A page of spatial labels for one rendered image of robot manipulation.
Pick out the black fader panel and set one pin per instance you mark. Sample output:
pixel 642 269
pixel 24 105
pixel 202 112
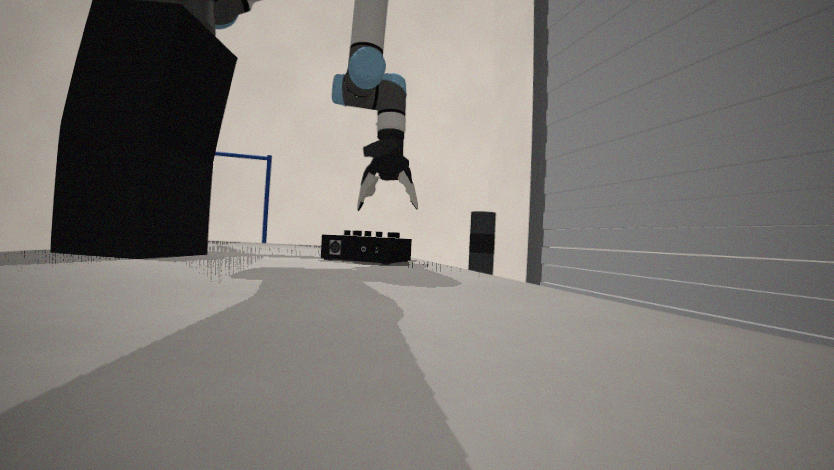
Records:
pixel 366 249

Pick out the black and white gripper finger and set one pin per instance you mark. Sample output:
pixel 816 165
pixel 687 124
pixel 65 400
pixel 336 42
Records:
pixel 405 178
pixel 368 184

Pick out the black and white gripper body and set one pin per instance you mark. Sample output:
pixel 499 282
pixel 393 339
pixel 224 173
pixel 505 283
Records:
pixel 387 165

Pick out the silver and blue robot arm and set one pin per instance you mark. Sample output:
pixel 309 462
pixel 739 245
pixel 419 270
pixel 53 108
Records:
pixel 366 67

